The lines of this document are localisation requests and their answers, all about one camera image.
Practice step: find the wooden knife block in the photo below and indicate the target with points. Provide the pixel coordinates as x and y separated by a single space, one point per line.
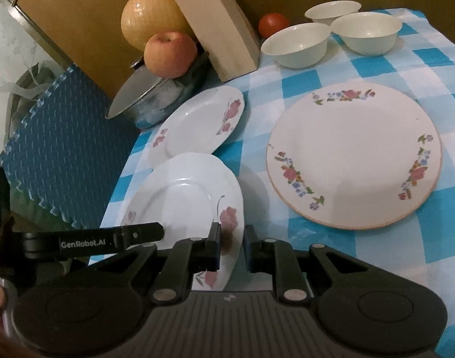
225 33

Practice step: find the red tomato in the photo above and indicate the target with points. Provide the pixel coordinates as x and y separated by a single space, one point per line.
271 23

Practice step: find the large floral dinner plate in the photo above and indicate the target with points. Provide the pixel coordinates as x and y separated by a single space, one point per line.
354 155

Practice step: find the small white floral plate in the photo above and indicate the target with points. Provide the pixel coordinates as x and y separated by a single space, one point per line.
200 125

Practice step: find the white plate pink flower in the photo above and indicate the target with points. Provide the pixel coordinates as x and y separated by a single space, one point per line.
186 195

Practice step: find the red apple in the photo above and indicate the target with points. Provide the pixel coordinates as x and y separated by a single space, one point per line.
169 54

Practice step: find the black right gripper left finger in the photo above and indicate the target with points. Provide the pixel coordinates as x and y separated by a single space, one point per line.
186 258

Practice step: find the blue foam mat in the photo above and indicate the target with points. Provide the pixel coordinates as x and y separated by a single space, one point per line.
65 158

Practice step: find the white bowl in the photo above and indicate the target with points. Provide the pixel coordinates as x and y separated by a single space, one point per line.
327 12
368 33
299 46

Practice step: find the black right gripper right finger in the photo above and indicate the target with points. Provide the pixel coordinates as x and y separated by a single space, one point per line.
278 259

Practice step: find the steel pot with lid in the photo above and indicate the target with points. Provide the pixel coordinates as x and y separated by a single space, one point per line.
146 99

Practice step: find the blue checkered tablecloth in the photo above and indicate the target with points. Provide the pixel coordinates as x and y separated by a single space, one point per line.
419 247

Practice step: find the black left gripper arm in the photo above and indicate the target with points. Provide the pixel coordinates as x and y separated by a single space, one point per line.
62 245

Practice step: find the white bowl back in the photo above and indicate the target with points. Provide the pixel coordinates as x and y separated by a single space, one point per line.
327 12

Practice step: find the yellow onion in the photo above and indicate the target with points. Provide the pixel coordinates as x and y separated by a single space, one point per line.
141 19

